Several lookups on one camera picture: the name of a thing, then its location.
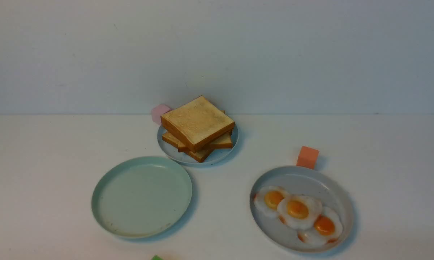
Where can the green foam cube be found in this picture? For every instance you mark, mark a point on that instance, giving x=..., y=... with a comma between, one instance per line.
x=156, y=257

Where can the grey egg plate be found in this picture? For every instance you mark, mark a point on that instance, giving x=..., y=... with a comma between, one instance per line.
x=304, y=181

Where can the fried egg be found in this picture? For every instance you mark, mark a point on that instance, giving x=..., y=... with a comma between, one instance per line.
x=327, y=228
x=299, y=211
x=267, y=199

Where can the pink foam cube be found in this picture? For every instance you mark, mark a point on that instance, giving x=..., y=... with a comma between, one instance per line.
x=158, y=111

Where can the grey bread plate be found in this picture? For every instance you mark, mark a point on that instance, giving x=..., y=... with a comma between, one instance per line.
x=184, y=159

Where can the green empty plate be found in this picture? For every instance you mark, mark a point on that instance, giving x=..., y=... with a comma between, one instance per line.
x=142, y=197

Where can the orange foam cube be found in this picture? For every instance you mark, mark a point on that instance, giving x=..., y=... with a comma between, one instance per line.
x=307, y=157

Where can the toast slice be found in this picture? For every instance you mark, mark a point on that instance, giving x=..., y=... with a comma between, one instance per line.
x=172, y=140
x=199, y=156
x=222, y=141
x=174, y=120

